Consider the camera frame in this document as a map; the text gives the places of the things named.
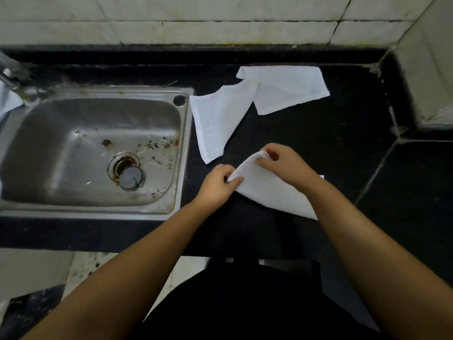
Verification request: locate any person's right forearm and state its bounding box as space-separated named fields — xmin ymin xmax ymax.
xmin=301 ymin=173 xmax=453 ymax=340

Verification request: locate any person's right hand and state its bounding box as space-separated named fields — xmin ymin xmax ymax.
xmin=256 ymin=143 xmax=320 ymax=192

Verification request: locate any round metal drain stopper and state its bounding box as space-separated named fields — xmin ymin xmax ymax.
xmin=118 ymin=166 xmax=146 ymax=192

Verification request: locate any white square cloth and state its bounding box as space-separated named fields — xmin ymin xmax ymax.
xmin=236 ymin=65 xmax=331 ymax=116

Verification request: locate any stainless steel sink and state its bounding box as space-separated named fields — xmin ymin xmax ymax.
xmin=0 ymin=85 xmax=194 ymax=221

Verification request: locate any white long cloth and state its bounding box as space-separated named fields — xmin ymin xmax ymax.
xmin=190 ymin=81 xmax=260 ymax=165

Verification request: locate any white crumpled cloth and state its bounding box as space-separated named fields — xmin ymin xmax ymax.
xmin=0 ymin=83 xmax=25 ymax=119

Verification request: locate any person's black garment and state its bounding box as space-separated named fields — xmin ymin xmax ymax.
xmin=131 ymin=256 xmax=390 ymax=340

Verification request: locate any person's left hand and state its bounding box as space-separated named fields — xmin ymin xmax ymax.
xmin=193 ymin=164 xmax=245 ymax=212

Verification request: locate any person's left forearm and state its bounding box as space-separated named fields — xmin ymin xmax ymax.
xmin=21 ymin=200 xmax=228 ymax=340

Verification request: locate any metal faucet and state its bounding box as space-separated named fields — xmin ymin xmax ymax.
xmin=0 ymin=51 xmax=46 ymax=103

